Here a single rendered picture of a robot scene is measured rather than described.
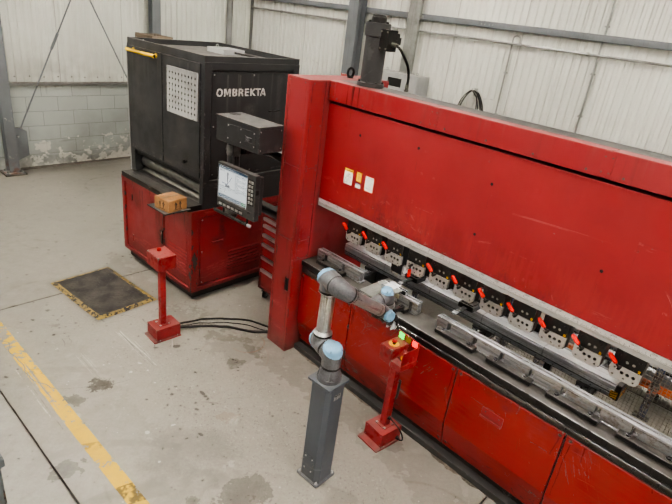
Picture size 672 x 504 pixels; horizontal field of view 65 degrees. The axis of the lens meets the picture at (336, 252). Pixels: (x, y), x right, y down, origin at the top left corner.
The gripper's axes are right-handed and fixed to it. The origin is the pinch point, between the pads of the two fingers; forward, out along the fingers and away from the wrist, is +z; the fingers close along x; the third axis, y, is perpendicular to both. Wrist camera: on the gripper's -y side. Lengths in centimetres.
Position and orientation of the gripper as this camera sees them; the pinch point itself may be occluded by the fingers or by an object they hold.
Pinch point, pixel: (394, 327)
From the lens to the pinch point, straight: 351.9
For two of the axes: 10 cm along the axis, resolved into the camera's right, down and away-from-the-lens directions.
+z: 1.5, 7.9, 5.9
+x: 6.4, 3.8, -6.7
